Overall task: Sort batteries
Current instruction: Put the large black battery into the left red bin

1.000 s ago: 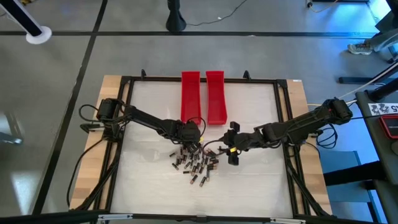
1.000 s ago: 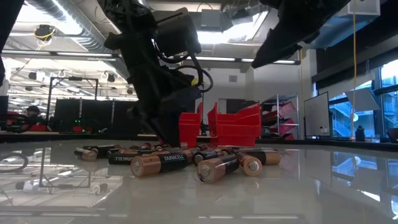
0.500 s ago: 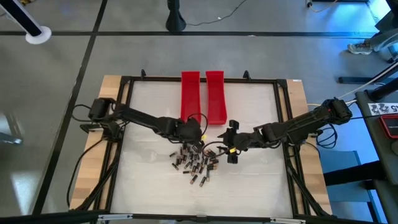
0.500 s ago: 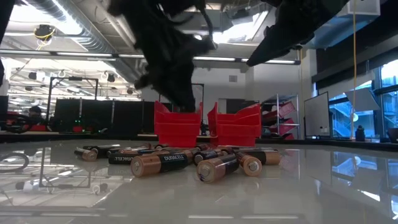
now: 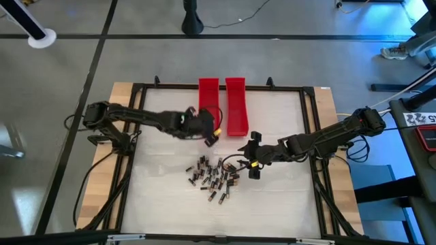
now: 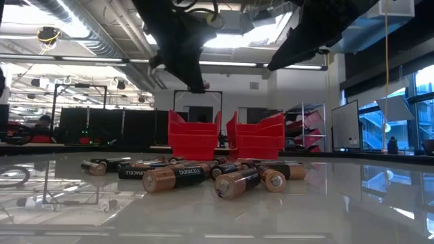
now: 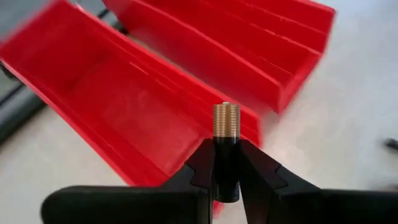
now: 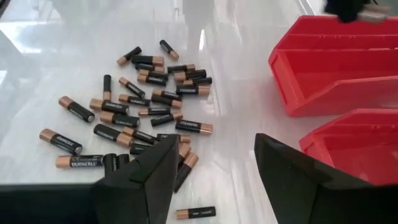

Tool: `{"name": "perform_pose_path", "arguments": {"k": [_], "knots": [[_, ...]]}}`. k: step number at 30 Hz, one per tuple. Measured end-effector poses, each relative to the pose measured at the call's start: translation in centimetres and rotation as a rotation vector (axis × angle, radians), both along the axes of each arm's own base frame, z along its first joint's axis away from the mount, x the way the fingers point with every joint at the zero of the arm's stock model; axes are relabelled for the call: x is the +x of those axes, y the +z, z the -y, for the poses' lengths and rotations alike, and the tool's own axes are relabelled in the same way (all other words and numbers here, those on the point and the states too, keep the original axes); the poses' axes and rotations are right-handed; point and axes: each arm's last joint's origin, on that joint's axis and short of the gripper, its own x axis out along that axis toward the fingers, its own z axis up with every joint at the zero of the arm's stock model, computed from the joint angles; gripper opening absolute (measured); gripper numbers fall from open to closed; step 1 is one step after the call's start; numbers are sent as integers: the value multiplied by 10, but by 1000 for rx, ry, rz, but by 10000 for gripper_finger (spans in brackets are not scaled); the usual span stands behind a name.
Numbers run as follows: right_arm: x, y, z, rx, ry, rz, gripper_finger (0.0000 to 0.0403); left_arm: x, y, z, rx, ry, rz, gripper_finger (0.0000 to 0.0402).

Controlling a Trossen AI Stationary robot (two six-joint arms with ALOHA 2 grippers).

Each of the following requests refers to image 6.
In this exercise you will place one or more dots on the black copper AAA battery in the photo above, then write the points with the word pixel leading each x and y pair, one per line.
pixel 135 173
pixel 149 163
pixel 225 168
pixel 112 161

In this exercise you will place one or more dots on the whiteboard on stand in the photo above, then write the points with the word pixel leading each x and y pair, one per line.
pixel 345 123

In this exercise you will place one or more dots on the white ceiling box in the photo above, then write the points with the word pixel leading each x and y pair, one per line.
pixel 401 8

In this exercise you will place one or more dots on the dark bottle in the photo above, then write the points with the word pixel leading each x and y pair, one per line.
pixel 392 145

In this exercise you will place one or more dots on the grey wall vent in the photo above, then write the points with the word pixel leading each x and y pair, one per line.
pixel 254 85

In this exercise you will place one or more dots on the person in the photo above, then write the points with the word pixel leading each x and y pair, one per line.
pixel 42 123

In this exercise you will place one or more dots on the black metal frame rig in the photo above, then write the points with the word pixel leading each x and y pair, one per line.
pixel 79 85
pixel 213 91

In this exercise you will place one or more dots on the black partition wall panel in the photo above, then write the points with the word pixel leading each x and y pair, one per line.
pixel 135 125

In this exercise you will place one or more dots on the red plastic bin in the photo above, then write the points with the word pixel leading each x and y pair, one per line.
pixel 193 135
pixel 259 137

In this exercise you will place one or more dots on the red shelf bin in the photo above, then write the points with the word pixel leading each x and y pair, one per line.
pixel 310 137
pixel 312 119

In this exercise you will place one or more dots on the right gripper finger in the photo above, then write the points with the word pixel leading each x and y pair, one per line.
pixel 298 56

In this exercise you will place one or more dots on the grey hanging panel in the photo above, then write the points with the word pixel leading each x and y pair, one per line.
pixel 395 108

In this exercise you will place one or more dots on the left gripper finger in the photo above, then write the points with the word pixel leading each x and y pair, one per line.
pixel 183 64

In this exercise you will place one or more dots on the long ceiling strip light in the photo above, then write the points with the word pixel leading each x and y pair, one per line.
pixel 227 63
pixel 91 59

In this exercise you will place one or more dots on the metal shelf rack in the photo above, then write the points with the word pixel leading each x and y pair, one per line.
pixel 302 125

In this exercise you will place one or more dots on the bright ceiling light panel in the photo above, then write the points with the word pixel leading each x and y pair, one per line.
pixel 244 34

